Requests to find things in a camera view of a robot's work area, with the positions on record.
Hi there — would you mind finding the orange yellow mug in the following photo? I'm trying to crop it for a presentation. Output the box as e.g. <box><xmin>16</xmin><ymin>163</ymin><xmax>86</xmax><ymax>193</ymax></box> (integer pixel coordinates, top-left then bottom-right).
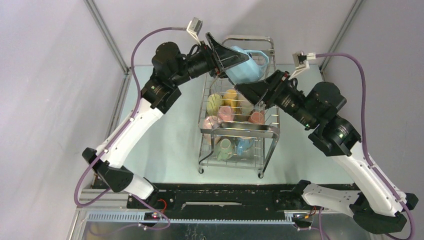
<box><xmin>223</xmin><ymin>89</ymin><xmax>238</xmax><ymax>108</ymax></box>

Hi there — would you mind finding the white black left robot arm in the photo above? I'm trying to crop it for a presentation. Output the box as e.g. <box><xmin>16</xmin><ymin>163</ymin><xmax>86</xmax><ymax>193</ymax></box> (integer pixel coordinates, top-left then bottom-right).
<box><xmin>82</xmin><ymin>33</ymin><xmax>249</xmax><ymax>208</ymax></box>

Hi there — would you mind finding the green mug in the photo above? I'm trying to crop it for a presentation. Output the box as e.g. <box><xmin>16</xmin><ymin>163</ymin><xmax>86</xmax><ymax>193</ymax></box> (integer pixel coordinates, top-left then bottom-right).
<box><xmin>214</xmin><ymin>138</ymin><xmax>235</xmax><ymax>161</ymax></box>

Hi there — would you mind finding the metal wire dish rack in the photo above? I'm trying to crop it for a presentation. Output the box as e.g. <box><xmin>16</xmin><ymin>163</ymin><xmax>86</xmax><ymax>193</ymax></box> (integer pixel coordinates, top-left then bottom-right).
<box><xmin>197</xmin><ymin>35</ymin><xmax>281</xmax><ymax>179</ymax></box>

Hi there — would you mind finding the pale yellow faceted mug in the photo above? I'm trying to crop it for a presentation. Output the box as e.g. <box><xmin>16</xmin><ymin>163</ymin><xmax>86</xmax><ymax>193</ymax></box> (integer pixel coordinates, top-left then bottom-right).
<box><xmin>206</xmin><ymin>93</ymin><xmax>224</xmax><ymax>116</ymax></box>

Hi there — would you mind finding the pink faceted mug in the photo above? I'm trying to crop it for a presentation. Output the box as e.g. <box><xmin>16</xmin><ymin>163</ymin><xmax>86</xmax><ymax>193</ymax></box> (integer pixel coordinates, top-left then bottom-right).
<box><xmin>217</xmin><ymin>105</ymin><xmax>236</xmax><ymax>122</ymax></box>

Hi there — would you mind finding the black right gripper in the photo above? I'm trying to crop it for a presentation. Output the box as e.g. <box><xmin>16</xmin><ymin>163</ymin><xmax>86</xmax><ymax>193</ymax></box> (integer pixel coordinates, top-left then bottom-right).
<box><xmin>234</xmin><ymin>69</ymin><xmax>318</xmax><ymax>130</ymax></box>

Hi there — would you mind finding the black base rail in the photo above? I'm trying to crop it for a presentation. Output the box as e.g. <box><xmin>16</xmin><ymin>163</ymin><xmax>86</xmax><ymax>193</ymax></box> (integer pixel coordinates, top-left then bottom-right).
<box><xmin>146</xmin><ymin>183</ymin><xmax>319</xmax><ymax>222</ymax></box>

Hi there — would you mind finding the aluminium frame post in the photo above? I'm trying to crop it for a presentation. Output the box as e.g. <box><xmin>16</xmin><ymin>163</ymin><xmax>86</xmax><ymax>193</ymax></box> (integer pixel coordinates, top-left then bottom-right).
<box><xmin>319</xmin><ymin>0</ymin><xmax>365</xmax><ymax>72</ymax></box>
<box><xmin>83</xmin><ymin>0</ymin><xmax>131</xmax><ymax>74</ymax></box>

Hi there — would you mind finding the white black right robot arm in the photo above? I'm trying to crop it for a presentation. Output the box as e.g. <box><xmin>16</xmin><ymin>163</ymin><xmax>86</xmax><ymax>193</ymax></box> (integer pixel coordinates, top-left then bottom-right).
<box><xmin>235</xmin><ymin>70</ymin><xmax>418</xmax><ymax>235</ymax></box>

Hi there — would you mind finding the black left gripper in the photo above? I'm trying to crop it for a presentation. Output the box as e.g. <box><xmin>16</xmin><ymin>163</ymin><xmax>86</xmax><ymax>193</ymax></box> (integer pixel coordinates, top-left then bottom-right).
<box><xmin>169</xmin><ymin>32</ymin><xmax>248</xmax><ymax>87</ymax></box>

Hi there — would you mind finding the iridescent pale pink mug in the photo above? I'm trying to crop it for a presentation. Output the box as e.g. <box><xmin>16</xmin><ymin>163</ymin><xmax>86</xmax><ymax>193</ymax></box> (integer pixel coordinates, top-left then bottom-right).
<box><xmin>202</xmin><ymin>115</ymin><xmax>222</xmax><ymax>145</ymax></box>

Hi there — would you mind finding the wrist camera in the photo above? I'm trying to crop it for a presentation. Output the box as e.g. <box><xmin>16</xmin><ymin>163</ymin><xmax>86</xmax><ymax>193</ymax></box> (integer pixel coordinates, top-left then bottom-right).
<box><xmin>186</xmin><ymin>17</ymin><xmax>203</xmax><ymax>45</ymax></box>
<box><xmin>288</xmin><ymin>51</ymin><xmax>316</xmax><ymax>80</ymax></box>

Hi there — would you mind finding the salmon dotted mug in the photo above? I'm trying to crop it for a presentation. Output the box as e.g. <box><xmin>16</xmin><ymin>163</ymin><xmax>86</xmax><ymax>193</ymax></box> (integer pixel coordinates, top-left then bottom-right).
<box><xmin>248</xmin><ymin>111</ymin><xmax>265</xmax><ymax>125</ymax></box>

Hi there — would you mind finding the blue butterfly mug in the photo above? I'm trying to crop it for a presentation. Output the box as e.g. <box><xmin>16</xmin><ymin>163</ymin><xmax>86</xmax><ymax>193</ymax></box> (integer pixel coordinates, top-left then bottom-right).
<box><xmin>236</xmin><ymin>137</ymin><xmax>255</xmax><ymax>156</ymax></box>

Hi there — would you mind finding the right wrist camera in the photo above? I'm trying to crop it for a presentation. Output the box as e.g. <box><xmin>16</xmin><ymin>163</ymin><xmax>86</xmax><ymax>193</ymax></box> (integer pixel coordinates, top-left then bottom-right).
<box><xmin>288</xmin><ymin>51</ymin><xmax>316</xmax><ymax>80</ymax></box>

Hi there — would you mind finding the cream seahorse pattern mug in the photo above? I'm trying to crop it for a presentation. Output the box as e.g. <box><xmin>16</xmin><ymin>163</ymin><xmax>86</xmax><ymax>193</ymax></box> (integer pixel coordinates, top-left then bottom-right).
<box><xmin>238</xmin><ymin>100</ymin><xmax>254</xmax><ymax>122</ymax></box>

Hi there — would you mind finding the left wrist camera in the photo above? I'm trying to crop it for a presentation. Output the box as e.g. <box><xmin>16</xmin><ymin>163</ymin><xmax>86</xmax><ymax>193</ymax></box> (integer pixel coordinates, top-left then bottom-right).
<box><xmin>186</xmin><ymin>17</ymin><xmax>203</xmax><ymax>45</ymax></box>

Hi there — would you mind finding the aluminium frame post left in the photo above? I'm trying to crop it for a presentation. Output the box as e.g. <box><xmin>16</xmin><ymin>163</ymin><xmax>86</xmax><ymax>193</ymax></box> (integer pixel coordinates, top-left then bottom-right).
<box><xmin>83</xmin><ymin>0</ymin><xmax>131</xmax><ymax>74</ymax></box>

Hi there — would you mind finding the aluminium frame post right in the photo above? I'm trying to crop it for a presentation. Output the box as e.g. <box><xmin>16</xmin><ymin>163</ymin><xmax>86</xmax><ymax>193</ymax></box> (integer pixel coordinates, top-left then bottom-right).
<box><xmin>319</xmin><ymin>0</ymin><xmax>365</xmax><ymax>72</ymax></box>

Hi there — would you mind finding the light blue faceted mug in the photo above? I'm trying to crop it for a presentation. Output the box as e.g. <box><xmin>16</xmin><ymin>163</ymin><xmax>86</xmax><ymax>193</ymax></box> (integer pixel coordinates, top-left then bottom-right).
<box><xmin>225</xmin><ymin>46</ymin><xmax>270</xmax><ymax>85</ymax></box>

